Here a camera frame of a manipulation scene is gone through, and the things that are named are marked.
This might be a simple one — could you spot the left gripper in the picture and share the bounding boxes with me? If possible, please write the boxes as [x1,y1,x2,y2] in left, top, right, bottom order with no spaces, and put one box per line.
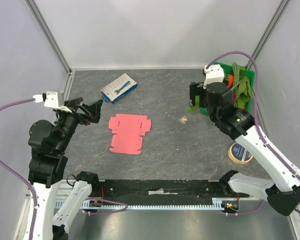
[55,96,103,152]

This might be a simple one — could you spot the pink paper box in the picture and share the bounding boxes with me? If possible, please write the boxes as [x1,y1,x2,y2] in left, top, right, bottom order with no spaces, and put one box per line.
[108,113,152,155]

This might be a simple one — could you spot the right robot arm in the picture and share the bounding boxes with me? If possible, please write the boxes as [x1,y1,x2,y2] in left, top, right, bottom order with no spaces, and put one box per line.
[189,82,300,216]

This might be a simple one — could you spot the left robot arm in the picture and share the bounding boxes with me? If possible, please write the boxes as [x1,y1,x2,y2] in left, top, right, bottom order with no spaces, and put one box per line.
[25,91,103,240]

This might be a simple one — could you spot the blue razor box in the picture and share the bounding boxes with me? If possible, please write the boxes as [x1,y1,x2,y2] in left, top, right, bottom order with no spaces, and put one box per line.
[100,73,138,104]

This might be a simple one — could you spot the small plastic snack packet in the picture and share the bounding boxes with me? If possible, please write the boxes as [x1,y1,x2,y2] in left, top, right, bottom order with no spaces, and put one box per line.
[179,116,188,124]

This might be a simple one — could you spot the toy carrot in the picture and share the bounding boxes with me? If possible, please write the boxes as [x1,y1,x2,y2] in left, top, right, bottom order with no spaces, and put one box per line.
[228,74,235,89]

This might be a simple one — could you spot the green plastic bin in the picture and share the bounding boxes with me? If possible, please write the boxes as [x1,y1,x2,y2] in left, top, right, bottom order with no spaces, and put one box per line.
[199,61,256,116]

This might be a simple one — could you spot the toy spinach leaf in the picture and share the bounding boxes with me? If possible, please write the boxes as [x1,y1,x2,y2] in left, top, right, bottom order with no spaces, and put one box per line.
[231,75,252,109]

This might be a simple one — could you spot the toy green beans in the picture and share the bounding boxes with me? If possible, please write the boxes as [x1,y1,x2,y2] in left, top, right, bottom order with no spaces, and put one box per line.
[232,62,241,88]

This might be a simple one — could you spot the masking tape roll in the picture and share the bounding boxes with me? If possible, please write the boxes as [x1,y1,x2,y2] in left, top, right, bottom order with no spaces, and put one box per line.
[228,142,253,165]

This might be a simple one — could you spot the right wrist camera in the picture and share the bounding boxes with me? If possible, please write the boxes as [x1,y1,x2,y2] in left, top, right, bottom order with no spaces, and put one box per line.
[203,64,225,89]

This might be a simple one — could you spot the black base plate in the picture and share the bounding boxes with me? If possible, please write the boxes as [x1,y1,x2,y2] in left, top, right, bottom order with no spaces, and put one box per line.
[91,179,235,206]

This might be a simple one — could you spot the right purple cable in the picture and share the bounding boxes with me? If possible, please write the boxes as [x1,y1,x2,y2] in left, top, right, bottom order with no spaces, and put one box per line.
[206,50,300,221]

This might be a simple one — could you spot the purple cable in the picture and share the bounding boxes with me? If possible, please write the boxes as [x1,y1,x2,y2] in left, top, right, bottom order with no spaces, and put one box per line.
[0,94,45,240]
[206,50,300,221]

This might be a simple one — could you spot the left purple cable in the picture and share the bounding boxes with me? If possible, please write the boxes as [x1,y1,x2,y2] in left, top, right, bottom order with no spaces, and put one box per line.
[0,94,45,240]

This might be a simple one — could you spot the slotted cable duct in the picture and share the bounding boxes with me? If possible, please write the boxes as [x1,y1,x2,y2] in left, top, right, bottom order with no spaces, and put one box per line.
[54,198,256,210]

